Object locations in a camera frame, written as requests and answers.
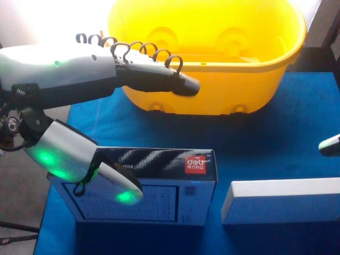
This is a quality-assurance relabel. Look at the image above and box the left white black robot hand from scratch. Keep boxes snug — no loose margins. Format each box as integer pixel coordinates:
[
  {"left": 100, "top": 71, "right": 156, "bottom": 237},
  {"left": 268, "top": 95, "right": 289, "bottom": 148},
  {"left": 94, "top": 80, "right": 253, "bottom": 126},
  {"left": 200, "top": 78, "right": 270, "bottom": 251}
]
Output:
[{"left": 0, "top": 32, "right": 201, "bottom": 207}]

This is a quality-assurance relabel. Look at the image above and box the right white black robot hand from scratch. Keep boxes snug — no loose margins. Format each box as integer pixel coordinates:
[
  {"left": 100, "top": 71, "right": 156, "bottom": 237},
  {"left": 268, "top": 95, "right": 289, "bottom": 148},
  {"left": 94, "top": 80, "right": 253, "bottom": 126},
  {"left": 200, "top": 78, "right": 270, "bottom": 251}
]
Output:
[{"left": 318, "top": 133, "right": 340, "bottom": 157}]

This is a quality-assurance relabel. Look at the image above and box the dark blue box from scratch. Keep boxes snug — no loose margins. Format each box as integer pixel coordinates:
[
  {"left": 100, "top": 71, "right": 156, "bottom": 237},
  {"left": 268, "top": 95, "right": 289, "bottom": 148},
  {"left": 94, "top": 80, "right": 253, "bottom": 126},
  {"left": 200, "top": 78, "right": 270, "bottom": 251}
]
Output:
[{"left": 47, "top": 146, "right": 219, "bottom": 227}]

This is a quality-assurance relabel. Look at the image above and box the blue cloth mat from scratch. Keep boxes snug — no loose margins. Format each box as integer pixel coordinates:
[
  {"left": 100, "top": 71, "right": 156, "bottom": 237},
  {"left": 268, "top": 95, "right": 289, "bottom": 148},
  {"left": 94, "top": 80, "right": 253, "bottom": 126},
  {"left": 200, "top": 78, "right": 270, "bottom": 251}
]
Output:
[{"left": 33, "top": 71, "right": 340, "bottom": 255}]

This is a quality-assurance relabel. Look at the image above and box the yellow plastic tub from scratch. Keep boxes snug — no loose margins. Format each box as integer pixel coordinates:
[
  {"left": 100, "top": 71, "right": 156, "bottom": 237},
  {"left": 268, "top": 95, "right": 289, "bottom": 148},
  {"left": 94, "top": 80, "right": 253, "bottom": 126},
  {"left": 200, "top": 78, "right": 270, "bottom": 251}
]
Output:
[{"left": 107, "top": 0, "right": 308, "bottom": 116}]

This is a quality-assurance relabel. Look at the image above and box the black cable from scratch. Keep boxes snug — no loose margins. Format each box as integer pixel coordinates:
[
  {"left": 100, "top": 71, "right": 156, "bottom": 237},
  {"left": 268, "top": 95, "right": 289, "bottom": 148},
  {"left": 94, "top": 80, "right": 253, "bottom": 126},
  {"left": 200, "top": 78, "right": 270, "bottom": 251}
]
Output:
[{"left": 0, "top": 219, "right": 41, "bottom": 246}]

